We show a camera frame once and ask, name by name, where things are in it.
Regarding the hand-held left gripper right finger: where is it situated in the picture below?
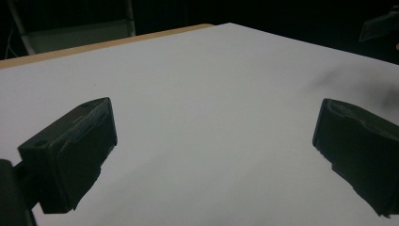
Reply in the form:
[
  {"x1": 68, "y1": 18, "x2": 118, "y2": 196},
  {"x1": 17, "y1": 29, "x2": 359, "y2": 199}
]
[{"x1": 311, "y1": 97, "x2": 399, "y2": 218}]

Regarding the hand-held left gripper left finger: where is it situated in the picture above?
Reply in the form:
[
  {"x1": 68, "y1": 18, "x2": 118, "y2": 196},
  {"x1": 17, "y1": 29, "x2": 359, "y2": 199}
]
[{"x1": 17, "y1": 96, "x2": 119, "y2": 215}]

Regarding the grey metal stand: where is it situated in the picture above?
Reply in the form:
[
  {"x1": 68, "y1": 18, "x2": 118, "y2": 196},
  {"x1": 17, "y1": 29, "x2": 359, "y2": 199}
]
[{"x1": 7, "y1": 0, "x2": 137, "y2": 57}]

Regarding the thin white cable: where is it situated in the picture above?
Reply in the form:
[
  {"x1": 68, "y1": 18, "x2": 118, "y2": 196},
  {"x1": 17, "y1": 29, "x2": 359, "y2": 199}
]
[{"x1": 4, "y1": 22, "x2": 20, "y2": 60}]

